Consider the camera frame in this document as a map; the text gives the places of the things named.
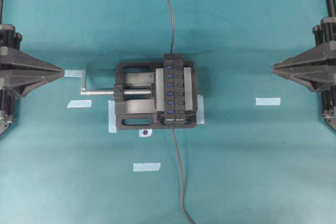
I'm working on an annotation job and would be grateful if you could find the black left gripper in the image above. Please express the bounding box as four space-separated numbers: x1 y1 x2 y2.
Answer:
0 23 65 135

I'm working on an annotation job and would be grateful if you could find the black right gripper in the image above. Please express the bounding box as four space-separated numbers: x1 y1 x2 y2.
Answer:
271 17 336 132

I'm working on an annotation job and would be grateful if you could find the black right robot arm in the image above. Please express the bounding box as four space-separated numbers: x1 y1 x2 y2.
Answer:
271 0 335 130

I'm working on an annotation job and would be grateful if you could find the black multiport USB hub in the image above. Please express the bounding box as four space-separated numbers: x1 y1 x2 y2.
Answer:
163 54 185 124

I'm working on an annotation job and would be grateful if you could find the blue tape strip left upper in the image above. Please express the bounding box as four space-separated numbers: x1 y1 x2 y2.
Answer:
64 70 82 78

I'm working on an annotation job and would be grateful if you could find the blue tape strip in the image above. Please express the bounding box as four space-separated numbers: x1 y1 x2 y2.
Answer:
255 98 281 106
67 100 92 108
133 163 161 172
64 70 82 78

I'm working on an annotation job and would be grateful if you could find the blue tape strip right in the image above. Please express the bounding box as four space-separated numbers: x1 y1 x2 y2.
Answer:
255 98 281 106

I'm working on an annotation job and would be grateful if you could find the blue tape strip left lower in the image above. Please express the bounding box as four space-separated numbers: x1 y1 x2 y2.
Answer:
67 100 92 108

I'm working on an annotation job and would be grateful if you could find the blue tape under vise left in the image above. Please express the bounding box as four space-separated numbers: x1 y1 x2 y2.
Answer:
108 100 117 134

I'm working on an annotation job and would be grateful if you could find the blue tape under vise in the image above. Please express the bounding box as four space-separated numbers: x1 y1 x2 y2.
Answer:
108 100 117 134
196 95 205 125

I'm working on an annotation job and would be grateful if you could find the black bench vise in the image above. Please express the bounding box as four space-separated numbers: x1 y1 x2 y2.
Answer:
113 60 197 130

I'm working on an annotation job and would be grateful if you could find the blue tape under vise right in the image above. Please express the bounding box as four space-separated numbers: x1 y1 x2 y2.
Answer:
196 95 205 125

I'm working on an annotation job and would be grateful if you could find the white sticker with black dot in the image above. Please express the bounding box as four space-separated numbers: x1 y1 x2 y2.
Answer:
139 129 152 137

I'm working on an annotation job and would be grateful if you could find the blue tape strip bottom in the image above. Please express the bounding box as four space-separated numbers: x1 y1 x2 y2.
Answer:
133 163 161 172

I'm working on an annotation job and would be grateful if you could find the silver vise screw handle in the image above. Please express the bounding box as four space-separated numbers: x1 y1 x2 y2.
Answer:
80 70 152 95

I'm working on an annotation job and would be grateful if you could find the grey hub power cable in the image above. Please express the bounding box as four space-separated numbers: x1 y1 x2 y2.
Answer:
170 122 195 224

